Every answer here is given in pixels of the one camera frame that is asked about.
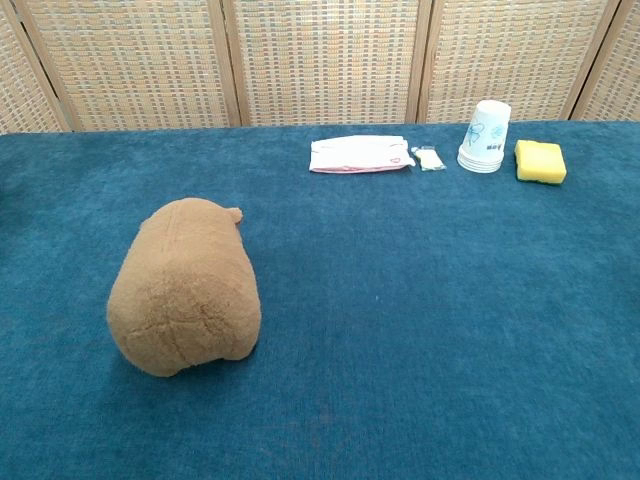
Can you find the brown plush toy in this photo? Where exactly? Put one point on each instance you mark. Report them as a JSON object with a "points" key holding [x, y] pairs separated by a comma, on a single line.
{"points": [[185, 290]]}

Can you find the white tissue pack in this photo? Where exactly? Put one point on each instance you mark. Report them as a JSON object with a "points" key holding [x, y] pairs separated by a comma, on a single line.
{"points": [[357, 152]]}

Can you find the blue table cloth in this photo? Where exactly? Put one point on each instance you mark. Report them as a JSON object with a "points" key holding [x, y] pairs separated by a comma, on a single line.
{"points": [[400, 325]]}

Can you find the small clear plastic packet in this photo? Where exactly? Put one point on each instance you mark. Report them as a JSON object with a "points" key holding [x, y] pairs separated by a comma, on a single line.
{"points": [[429, 159]]}

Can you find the woven folding screen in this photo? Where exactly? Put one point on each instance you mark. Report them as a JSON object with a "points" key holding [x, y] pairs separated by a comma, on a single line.
{"points": [[320, 60]]}

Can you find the stack of white paper cups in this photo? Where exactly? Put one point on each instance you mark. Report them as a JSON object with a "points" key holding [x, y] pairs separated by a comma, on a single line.
{"points": [[484, 137]]}

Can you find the yellow sponge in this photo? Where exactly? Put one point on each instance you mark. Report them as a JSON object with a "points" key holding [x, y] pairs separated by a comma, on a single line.
{"points": [[540, 159]]}

